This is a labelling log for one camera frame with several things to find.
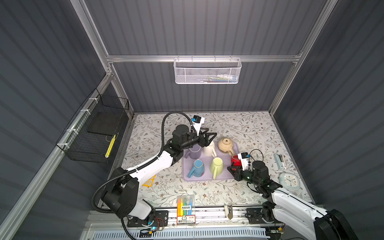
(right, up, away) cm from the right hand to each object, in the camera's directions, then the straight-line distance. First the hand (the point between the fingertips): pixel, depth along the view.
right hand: (230, 169), depth 83 cm
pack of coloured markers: (-25, -19, -8) cm, 32 cm away
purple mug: (-20, +8, +8) cm, 23 cm away
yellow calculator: (-46, -8, +1) cm, 47 cm away
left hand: (-11, +21, -8) cm, 25 cm away
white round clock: (+33, -7, -1) cm, 34 cm away
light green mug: (-8, +2, -1) cm, 8 cm away
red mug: (+3, +6, 0) cm, 7 cm away
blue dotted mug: (-18, 0, -2) cm, 18 cm away
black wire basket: (-70, +20, -11) cm, 74 cm away
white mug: (-11, +9, +8) cm, 17 cm away
